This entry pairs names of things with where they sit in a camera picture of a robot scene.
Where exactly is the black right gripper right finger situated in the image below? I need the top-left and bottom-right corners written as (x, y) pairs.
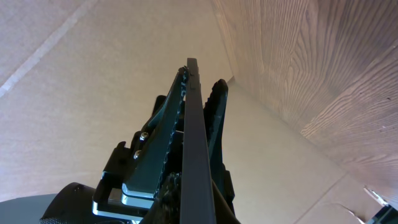
top-left (140, 78), bottom-right (242, 224)

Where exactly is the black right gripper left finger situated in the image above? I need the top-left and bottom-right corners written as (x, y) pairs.
top-left (122, 67), bottom-right (187, 198)

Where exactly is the blue screen smartphone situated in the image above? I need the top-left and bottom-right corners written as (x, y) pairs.
top-left (180, 58), bottom-right (216, 224)

